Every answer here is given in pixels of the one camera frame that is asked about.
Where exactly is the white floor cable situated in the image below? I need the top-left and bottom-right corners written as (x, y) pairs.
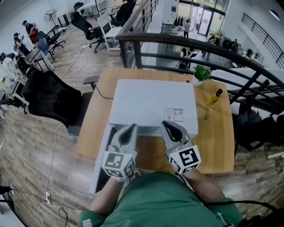
top-left (46, 123), bottom-right (64, 193)

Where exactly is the white desk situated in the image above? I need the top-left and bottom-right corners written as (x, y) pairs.
top-left (0, 53), bottom-right (29, 114)

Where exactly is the yellow oil bottle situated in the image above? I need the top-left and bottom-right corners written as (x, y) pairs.
top-left (206, 88), bottom-right (223, 107)

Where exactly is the white chair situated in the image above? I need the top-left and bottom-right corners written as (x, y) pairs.
top-left (97, 12), bottom-right (122, 53)

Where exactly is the person's left forearm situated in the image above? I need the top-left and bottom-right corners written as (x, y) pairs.
top-left (88, 177), bottom-right (126, 217)

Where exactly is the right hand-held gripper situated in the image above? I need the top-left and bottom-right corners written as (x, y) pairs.
top-left (161, 121), bottom-right (201, 175)

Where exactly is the potted green plant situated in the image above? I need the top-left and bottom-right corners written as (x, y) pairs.
top-left (192, 64), bottom-right (212, 87)

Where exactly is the black swivel office chair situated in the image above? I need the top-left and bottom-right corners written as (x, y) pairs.
top-left (70, 11), bottom-right (107, 53)

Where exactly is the black floor cable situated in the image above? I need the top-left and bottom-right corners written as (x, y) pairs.
top-left (13, 189), bottom-right (89, 223)

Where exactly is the standing fan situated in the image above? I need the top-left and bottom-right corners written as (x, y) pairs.
top-left (43, 8), bottom-right (58, 23)

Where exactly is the chair with black jacket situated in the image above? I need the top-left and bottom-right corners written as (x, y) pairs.
top-left (233, 102), bottom-right (284, 153)

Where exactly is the black wall railing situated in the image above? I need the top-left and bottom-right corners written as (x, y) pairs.
top-left (241, 12), bottom-right (284, 63)

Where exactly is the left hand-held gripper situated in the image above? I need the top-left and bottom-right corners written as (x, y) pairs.
top-left (101, 123), bottom-right (138, 182)

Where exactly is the clear plastic box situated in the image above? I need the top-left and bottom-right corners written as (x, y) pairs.
top-left (196, 104), bottom-right (211, 121)

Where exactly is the person's green shirt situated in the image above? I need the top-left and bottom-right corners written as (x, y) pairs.
top-left (77, 172), bottom-right (244, 227)

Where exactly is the white microwave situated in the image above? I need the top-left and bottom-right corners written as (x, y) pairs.
top-left (89, 79), bottom-right (199, 195)

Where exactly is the blue chair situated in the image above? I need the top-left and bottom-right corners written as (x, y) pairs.
top-left (36, 37), bottom-right (56, 62)

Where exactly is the black mesh office chair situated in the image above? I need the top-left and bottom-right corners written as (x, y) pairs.
top-left (21, 70), bottom-right (100, 136)

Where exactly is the person's right forearm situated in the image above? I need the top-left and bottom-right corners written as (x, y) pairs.
top-left (181, 170), bottom-right (226, 204)

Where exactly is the black microwave power cable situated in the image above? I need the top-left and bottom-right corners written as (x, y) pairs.
top-left (94, 83), bottom-right (115, 99)

